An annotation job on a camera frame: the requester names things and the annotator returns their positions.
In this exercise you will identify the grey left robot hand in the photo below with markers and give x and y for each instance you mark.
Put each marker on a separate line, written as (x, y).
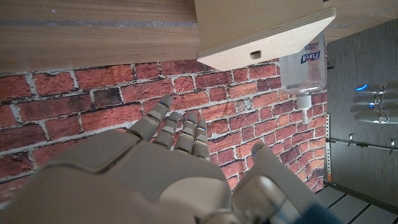
(376, 102)

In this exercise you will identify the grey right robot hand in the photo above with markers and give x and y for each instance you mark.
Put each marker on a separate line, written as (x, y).
(140, 180)

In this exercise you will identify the wooden box with slot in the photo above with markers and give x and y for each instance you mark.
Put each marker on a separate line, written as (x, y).
(258, 31)

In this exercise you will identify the clear hand sanitizer pump bottle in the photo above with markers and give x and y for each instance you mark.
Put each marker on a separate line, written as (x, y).
(306, 71)

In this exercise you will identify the red brick print backdrop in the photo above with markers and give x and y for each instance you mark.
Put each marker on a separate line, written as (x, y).
(124, 102)

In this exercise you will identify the metal rail with hooks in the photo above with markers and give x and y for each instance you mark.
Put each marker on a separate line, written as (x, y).
(360, 144)

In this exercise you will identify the dark grey wall panel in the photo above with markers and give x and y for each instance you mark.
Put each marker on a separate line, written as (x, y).
(363, 168)

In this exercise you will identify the grey perforated wall panel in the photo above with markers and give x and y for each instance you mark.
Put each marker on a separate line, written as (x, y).
(357, 208)

